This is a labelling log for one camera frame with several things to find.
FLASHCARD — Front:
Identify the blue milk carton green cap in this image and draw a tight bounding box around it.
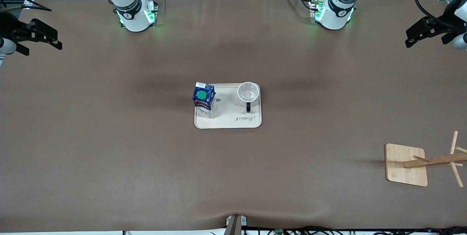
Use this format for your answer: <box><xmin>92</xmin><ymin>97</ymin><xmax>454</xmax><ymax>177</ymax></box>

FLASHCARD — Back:
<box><xmin>192</xmin><ymin>82</ymin><xmax>216</xmax><ymax>119</ymax></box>

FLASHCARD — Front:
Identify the white mug black handle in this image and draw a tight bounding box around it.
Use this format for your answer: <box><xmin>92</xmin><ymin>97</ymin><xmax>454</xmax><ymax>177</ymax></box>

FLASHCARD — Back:
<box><xmin>237</xmin><ymin>82</ymin><xmax>261</xmax><ymax>113</ymax></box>

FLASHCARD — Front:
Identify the wooden cup rack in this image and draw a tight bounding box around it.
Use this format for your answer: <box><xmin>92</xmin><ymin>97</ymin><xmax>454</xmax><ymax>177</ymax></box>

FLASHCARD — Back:
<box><xmin>385</xmin><ymin>131</ymin><xmax>467</xmax><ymax>188</ymax></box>

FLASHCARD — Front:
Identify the brown table mat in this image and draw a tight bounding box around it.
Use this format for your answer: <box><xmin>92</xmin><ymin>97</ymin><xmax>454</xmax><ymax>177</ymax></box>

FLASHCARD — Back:
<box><xmin>0</xmin><ymin>0</ymin><xmax>467</xmax><ymax>234</ymax></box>

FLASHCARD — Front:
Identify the cream rabbit print tray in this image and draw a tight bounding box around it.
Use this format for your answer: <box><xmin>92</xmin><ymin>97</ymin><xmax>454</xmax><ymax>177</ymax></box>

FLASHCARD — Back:
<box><xmin>194</xmin><ymin>83</ymin><xmax>262</xmax><ymax>129</ymax></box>

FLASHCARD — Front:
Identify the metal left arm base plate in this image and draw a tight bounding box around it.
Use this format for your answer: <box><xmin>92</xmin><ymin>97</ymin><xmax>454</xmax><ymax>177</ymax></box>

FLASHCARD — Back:
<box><xmin>309</xmin><ymin>0</ymin><xmax>356</xmax><ymax>26</ymax></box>

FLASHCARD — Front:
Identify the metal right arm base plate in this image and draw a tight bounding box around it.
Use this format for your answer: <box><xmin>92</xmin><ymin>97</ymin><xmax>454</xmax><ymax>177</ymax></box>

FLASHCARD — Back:
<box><xmin>116</xmin><ymin>0</ymin><xmax>167</xmax><ymax>29</ymax></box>

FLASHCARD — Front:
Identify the aluminium camera post bracket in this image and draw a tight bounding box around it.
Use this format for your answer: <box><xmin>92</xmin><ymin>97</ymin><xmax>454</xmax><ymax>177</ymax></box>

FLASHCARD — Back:
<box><xmin>225</xmin><ymin>214</ymin><xmax>247</xmax><ymax>235</ymax></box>

